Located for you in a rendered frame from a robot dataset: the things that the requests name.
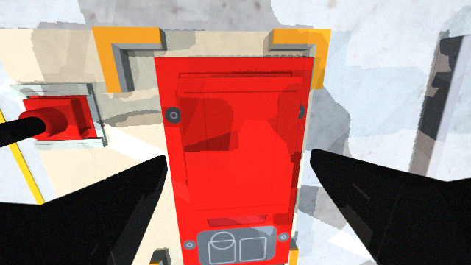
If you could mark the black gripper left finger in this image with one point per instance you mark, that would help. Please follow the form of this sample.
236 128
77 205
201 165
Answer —
100 224

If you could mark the yellow tape border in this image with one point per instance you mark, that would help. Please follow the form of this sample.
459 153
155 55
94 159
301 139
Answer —
24 168

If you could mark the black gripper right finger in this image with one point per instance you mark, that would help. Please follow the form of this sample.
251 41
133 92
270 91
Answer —
401 218

